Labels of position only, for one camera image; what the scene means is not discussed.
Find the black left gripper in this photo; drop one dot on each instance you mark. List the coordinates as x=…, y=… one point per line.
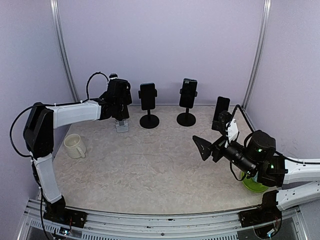
x=128, y=99

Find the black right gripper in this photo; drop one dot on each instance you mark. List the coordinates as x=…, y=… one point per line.
x=218, y=146

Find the silver folding phone stand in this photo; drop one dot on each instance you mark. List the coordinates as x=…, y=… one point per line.
x=122, y=126

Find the black folding phone stand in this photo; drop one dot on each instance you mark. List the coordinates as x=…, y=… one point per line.
x=217, y=126

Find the teal-edged black phone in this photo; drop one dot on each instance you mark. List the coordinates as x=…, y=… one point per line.
x=147, y=95

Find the black round-base phone stand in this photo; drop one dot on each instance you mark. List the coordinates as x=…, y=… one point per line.
x=186, y=119

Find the white-edged black phone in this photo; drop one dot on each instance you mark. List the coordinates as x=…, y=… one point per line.
x=222, y=104

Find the blue-edged black phone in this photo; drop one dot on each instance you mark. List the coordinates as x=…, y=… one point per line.
x=188, y=93

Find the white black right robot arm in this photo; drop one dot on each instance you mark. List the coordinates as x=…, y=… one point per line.
x=297, y=181

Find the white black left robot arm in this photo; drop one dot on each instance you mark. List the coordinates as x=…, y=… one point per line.
x=43, y=119

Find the green plate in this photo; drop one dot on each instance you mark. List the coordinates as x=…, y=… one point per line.
x=254, y=186

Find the white mug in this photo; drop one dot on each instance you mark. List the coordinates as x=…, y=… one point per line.
x=75, y=146

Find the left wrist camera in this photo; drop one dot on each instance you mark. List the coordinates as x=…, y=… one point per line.
x=113, y=76

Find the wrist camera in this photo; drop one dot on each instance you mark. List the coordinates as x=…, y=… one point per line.
x=113, y=76
x=228, y=126

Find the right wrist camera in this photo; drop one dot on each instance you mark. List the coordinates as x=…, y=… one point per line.
x=228, y=126

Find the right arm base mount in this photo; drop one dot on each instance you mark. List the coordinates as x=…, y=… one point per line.
x=258, y=216

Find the left aluminium frame post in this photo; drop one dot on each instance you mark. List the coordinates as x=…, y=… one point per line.
x=62, y=49

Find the aluminium frame post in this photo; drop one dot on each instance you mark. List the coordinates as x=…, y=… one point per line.
x=62, y=49
x=258, y=53

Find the aluminium front rail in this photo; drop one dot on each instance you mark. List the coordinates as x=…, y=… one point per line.
x=101, y=225

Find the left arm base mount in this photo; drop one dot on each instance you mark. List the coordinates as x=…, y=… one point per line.
x=66, y=216

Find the right aluminium frame post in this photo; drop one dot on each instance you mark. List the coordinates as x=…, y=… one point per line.
x=258, y=53

